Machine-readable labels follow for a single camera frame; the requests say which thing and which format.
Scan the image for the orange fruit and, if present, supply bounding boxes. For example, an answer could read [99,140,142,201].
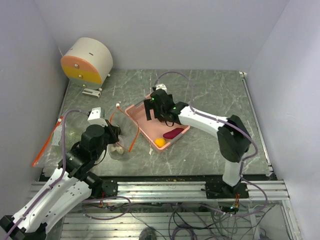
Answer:
[154,138,166,148]

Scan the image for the tangled black floor cables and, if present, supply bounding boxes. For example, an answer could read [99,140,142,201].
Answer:
[82,194,276,240]

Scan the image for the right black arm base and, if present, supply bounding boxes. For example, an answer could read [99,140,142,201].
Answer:
[201,181,249,199]

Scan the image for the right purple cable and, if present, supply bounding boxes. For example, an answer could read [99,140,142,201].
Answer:
[153,71,268,217]

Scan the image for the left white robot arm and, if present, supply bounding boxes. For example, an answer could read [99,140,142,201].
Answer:
[0,122,121,240]

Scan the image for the aluminium mounting rail frame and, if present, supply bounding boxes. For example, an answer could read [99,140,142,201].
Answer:
[47,175,302,240]

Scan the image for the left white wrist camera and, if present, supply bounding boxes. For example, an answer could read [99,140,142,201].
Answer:
[87,107,107,127]

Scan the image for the magenta dragon fruit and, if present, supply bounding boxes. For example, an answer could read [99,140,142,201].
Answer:
[162,127,184,140]

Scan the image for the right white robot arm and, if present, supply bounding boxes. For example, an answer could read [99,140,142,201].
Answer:
[143,89,251,198]

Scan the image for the clear bag orange zipper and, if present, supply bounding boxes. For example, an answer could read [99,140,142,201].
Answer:
[31,117,81,168]

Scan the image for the purple cable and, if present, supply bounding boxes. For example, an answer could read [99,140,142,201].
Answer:
[153,71,268,217]
[4,109,91,238]

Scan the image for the white corner clip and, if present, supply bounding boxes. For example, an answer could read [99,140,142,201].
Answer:
[239,71,247,78]

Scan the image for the cream cylindrical drawer box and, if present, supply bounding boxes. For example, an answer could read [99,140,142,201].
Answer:
[60,37,114,90]

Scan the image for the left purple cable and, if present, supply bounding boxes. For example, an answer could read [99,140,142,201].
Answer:
[4,109,91,238]

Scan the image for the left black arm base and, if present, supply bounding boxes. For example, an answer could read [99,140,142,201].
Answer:
[84,172,118,200]

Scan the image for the pink plastic basket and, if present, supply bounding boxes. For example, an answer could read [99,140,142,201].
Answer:
[125,100,190,153]

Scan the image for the small white metal bracket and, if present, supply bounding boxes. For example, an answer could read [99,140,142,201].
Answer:
[82,88,101,99]

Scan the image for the white garlic bulb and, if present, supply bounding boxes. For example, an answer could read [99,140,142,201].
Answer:
[110,145,124,155]

